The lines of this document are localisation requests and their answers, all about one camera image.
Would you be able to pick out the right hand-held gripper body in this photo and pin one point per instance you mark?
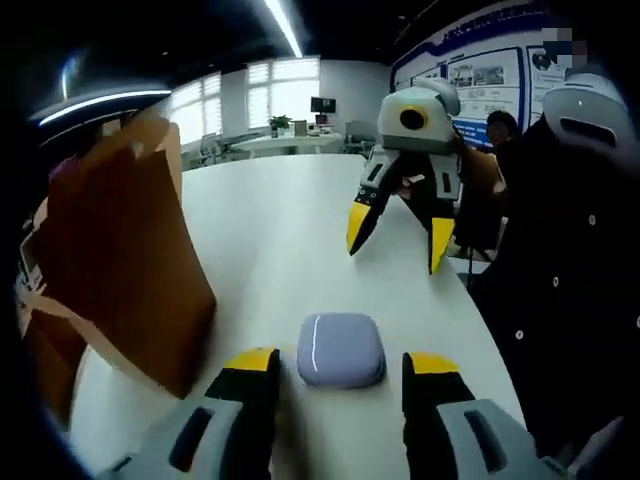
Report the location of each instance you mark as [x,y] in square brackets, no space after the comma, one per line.
[430,135]

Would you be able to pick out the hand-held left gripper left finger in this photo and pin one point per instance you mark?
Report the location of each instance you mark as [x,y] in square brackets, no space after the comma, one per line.
[235,400]

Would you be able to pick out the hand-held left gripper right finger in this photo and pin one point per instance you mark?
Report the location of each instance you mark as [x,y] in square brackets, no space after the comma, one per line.
[435,405]

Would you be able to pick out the lavender rounded case item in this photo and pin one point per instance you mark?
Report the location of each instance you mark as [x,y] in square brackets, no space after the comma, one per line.
[340,355]

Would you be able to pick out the brown paper box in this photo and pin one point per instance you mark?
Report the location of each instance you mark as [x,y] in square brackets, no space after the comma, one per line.
[125,250]

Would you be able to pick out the person's right hand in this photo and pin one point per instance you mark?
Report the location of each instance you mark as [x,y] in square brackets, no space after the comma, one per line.
[412,179]

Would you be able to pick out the small monitor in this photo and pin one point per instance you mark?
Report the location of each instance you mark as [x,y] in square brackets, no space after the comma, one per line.
[324,105]

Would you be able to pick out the white desk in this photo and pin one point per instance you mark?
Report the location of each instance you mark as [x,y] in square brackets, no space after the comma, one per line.
[285,142]

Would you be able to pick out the potted plant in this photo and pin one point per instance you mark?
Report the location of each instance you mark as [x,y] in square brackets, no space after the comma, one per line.
[280,122]

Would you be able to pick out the bright window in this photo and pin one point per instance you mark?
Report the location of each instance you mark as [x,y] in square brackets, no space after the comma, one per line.
[270,95]

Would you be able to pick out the person's black clothing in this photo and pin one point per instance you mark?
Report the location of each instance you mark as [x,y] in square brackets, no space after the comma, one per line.
[560,280]

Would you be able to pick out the white chest-worn device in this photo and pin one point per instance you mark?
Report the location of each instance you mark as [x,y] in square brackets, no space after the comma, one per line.
[585,115]

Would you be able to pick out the grey office chairs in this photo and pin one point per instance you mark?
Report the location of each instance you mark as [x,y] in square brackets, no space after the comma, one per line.
[210,147]

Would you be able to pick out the white ceiling light strip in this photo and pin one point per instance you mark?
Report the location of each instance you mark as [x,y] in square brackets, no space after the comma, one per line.
[285,25]
[100,102]

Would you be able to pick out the wall poster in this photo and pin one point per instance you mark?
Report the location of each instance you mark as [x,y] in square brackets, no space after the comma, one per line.
[480,75]

